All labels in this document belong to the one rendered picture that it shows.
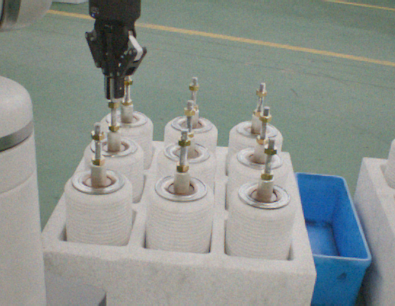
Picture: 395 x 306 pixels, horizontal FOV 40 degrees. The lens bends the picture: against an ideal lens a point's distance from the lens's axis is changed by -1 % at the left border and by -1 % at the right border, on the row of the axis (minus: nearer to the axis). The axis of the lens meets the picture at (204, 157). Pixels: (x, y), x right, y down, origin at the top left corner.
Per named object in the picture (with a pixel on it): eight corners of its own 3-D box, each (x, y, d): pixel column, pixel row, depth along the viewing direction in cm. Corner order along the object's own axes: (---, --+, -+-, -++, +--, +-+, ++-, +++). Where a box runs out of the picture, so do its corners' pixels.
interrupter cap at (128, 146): (85, 142, 90) (85, 138, 89) (130, 137, 93) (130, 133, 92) (96, 162, 84) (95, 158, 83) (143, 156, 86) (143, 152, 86)
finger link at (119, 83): (111, 65, 81) (111, 97, 83) (123, 70, 79) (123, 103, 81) (119, 63, 82) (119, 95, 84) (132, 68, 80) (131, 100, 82)
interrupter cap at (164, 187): (205, 207, 74) (206, 202, 74) (150, 201, 74) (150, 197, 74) (208, 181, 81) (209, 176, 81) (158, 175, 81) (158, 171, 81)
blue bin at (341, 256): (358, 318, 92) (373, 261, 87) (294, 312, 93) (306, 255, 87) (334, 224, 119) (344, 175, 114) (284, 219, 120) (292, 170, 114)
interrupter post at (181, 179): (188, 195, 76) (189, 175, 75) (171, 194, 76) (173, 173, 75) (189, 187, 79) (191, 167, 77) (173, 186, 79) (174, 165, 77)
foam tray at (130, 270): (296, 369, 81) (317, 274, 73) (40, 346, 82) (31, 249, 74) (277, 227, 116) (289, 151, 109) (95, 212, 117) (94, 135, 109)
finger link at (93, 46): (100, 28, 85) (115, 61, 84) (96, 34, 86) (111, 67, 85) (86, 30, 83) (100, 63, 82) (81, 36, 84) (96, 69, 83)
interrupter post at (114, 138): (105, 146, 89) (104, 128, 87) (119, 145, 89) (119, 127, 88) (108, 153, 87) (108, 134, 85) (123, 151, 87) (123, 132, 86)
